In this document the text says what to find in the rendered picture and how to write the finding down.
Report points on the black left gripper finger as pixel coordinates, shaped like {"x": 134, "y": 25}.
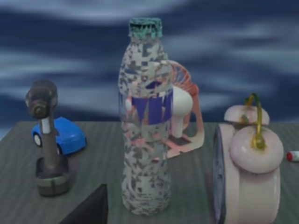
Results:
{"x": 91, "y": 208}

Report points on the blue toy car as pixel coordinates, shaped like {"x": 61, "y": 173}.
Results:
{"x": 67, "y": 137}

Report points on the clear plastic bottle teal cap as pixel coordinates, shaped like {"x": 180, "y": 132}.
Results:
{"x": 145, "y": 140}

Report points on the pink white desk fan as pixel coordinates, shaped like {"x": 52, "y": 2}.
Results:
{"x": 187, "y": 116}

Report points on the pink twin-bell alarm clock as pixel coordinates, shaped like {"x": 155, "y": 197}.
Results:
{"x": 252, "y": 168}

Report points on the white marker red cap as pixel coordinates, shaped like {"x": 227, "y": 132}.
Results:
{"x": 294, "y": 156}

